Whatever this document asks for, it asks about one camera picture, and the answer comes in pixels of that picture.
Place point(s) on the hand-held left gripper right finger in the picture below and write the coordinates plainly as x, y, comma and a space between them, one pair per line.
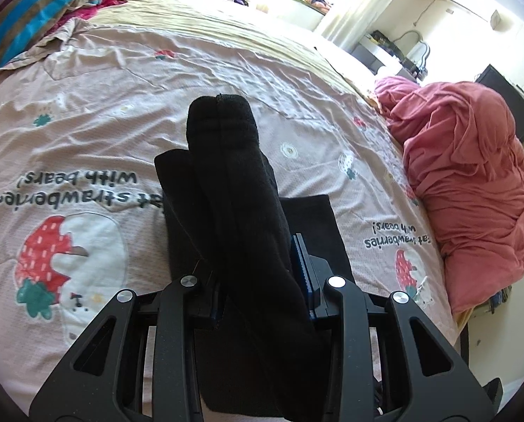
300, 268

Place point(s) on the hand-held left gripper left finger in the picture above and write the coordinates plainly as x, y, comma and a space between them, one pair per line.
178, 316

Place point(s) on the black shirt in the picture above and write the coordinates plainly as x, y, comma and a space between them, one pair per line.
235, 206

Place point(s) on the pink crumpled blanket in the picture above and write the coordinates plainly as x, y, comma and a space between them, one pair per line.
464, 162

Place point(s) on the strawberry printed bed cover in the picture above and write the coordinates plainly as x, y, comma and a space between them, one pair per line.
112, 105

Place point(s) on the white desk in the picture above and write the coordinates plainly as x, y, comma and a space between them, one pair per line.
380, 55

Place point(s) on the tan bed sheet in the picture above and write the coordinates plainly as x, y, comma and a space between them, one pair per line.
244, 30

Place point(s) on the white curtain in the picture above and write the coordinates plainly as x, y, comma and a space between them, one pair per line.
354, 13

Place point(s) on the heap of small trinkets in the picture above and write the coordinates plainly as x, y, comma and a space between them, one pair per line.
312, 2

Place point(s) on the black television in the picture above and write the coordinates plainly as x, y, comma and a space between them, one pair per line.
508, 101

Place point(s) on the dark cloth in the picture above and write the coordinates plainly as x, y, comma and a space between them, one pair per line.
237, 0

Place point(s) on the white air conditioner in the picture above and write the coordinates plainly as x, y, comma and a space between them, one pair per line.
470, 2

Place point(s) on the red cloth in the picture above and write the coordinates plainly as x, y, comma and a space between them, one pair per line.
103, 4

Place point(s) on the striped pillow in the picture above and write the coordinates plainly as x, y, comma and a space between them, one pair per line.
37, 4

